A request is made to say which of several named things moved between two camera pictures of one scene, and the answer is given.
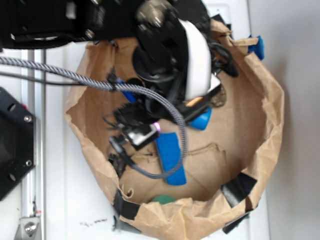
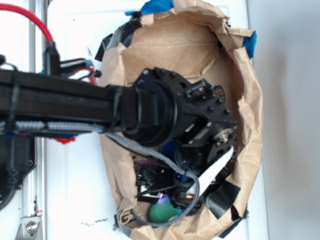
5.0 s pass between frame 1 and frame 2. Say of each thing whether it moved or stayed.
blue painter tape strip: moved
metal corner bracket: stayed
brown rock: stayed
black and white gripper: moved
